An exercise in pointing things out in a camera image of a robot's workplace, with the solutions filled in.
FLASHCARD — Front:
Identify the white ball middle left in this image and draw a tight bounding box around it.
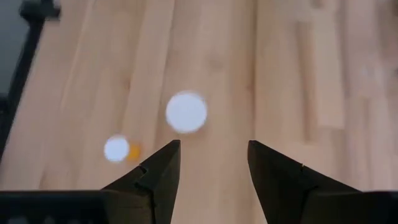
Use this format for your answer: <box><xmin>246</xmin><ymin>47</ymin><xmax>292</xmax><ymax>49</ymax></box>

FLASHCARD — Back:
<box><xmin>165</xmin><ymin>90</ymin><xmax>208</xmax><ymax>134</ymax></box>

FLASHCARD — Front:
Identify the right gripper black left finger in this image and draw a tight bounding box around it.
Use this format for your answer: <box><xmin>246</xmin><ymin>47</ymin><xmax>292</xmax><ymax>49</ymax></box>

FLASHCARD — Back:
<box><xmin>102</xmin><ymin>139</ymin><xmax>182</xmax><ymax>224</ymax></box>

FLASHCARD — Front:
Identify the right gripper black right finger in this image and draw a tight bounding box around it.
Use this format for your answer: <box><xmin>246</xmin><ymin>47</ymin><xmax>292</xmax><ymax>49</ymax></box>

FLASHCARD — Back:
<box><xmin>248</xmin><ymin>139</ymin><xmax>361</xmax><ymax>224</ymax></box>

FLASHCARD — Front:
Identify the black frame clamp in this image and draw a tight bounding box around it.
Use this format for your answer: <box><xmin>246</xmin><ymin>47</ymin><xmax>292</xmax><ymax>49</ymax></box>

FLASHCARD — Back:
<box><xmin>19</xmin><ymin>0</ymin><xmax>62</xmax><ymax>21</ymax></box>

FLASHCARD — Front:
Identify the black aluminium table frame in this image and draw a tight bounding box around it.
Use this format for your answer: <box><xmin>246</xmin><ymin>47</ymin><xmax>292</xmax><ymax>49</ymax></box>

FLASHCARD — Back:
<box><xmin>0</xmin><ymin>12</ymin><xmax>47</xmax><ymax>162</ymax></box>

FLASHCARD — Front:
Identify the small white ball bottom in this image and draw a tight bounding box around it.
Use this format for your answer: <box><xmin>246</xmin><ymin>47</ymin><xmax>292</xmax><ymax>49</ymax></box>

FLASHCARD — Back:
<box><xmin>103</xmin><ymin>134</ymin><xmax>142</xmax><ymax>163</ymax></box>

